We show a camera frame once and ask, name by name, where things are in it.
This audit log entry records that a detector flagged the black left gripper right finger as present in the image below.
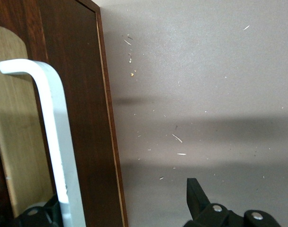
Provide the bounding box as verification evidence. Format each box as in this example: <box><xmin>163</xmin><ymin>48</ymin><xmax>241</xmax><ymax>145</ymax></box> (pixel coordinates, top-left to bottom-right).
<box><xmin>183</xmin><ymin>177</ymin><xmax>281</xmax><ymax>227</ymax></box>

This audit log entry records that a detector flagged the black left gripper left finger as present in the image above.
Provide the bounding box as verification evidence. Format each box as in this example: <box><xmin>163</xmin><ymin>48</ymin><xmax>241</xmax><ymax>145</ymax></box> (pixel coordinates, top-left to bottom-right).
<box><xmin>0</xmin><ymin>193</ymin><xmax>63</xmax><ymax>227</ymax></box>

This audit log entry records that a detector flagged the white metal drawer handle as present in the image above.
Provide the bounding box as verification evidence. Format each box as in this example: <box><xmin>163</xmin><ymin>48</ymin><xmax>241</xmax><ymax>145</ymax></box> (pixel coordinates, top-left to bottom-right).
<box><xmin>0</xmin><ymin>59</ymin><xmax>87</xmax><ymax>227</ymax></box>

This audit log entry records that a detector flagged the dark brown wooden door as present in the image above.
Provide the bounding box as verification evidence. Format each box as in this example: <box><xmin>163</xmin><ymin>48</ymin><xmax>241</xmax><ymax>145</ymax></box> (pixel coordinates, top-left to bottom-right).
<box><xmin>0</xmin><ymin>0</ymin><xmax>126</xmax><ymax>227</ymax></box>

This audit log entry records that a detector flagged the dark wooden drawer cabinet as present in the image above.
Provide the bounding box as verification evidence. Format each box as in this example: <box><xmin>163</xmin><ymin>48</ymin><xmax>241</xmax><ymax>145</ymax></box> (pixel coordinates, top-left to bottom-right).
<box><xmin>74</xmin><ymin>0</ymin><xmax>130</xmax><ymax>227</ymax></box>

